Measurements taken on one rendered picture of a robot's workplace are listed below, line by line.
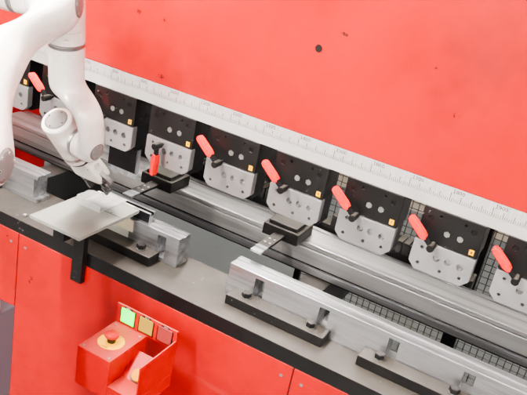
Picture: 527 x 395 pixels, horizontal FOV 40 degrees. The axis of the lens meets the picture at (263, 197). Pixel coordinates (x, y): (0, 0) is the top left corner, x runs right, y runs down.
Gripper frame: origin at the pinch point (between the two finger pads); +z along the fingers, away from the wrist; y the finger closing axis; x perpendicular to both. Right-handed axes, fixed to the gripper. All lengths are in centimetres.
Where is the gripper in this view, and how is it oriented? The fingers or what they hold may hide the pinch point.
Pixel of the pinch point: (99, 184)
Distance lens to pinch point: 218.6
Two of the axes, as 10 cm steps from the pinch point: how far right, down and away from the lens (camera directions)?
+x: -4.8, 7.9, -3.9
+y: -8.6, -3.4, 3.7
